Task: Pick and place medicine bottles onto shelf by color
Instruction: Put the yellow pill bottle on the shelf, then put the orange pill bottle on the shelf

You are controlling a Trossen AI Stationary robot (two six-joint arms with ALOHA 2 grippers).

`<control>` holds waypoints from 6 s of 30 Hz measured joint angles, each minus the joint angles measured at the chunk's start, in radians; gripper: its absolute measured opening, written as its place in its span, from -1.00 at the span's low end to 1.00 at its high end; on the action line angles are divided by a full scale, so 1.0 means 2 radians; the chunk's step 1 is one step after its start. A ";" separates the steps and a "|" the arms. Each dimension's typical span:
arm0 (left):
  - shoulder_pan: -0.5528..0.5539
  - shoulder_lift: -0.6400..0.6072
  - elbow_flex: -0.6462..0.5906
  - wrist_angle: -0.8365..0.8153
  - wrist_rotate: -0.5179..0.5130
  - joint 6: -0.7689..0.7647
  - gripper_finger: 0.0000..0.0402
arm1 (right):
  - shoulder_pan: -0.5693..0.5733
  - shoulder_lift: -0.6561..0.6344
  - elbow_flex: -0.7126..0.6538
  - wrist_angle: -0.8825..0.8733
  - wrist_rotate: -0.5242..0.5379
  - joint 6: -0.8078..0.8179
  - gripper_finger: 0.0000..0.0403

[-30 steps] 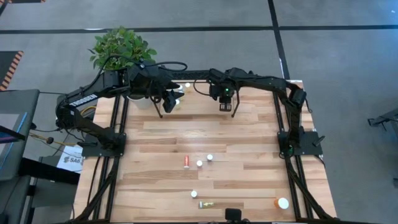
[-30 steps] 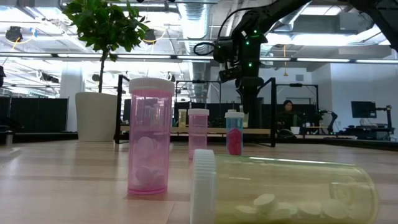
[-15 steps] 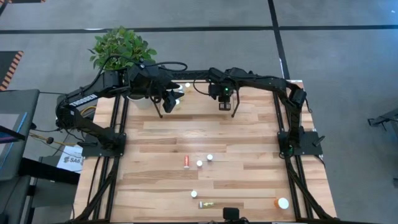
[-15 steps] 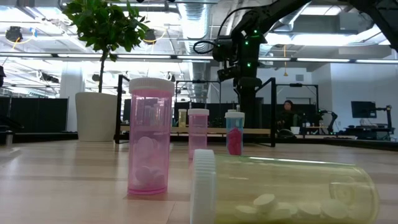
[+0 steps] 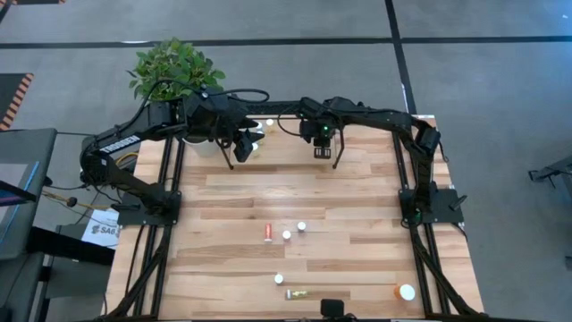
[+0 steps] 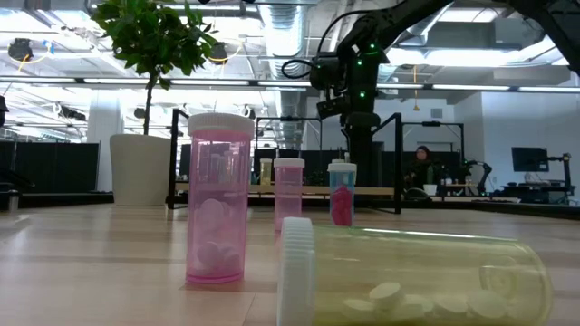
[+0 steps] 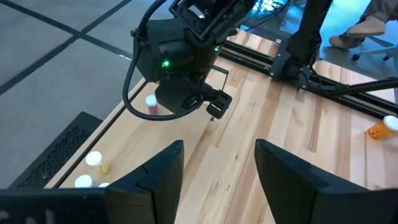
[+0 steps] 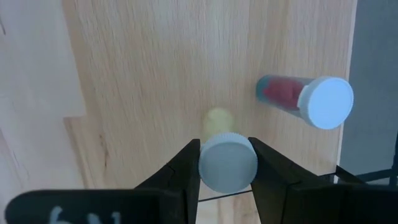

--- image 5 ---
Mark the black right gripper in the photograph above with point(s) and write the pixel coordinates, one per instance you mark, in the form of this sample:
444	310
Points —
319	118

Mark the grey laptop blue edge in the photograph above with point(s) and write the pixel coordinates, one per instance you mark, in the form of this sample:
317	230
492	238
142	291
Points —
18	219

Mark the grey desk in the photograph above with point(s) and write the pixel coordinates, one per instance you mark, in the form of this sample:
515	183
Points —
27	147

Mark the black mat orange striped edge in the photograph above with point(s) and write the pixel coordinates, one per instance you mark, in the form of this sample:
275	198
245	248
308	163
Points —
9	94

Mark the small black box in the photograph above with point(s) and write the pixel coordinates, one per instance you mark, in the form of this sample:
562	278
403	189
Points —
332	308

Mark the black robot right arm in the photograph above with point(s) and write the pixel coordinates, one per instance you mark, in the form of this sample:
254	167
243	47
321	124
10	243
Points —
380	117

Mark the white printed paper sheet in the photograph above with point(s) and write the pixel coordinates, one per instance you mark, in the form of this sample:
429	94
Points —
103	230

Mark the yellow-green bottle white pills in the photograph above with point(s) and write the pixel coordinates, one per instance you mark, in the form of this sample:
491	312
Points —
297	294

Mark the grey metal stand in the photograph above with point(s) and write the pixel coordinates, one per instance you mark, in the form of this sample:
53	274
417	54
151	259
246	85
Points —
554	172

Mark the red medicine bottle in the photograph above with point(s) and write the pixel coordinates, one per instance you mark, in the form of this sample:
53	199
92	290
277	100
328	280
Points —
267	231

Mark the large orange medicine bottle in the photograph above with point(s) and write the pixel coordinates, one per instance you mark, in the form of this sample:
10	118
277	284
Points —
406	292

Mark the blue bottle with pink pills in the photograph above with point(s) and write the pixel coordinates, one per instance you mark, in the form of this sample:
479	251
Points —
301	226

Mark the wooden shelf black metal frame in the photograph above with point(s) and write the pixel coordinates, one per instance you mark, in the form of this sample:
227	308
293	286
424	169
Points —
290	152

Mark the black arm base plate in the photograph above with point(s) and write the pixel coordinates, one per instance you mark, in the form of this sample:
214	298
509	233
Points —
442	217
129	217

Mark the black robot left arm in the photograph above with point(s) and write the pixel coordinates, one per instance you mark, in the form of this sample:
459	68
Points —
117	146

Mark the yellow medicine bottle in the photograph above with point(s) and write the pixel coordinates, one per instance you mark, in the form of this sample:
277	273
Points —
256	147
269	121

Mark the pink medicine bottle white pills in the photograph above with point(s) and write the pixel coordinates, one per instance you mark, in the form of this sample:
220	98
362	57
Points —
286	234
278	279

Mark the black furniture beam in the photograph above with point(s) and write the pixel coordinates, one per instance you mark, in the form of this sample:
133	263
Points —
67	246

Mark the black aluminium table frame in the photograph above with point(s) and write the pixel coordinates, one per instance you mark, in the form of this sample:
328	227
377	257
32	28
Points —
416	230

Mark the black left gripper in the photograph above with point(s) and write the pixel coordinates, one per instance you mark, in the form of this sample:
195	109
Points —
210	114

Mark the green plant in white pot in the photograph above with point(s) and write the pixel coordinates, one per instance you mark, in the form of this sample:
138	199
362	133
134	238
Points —
170	67

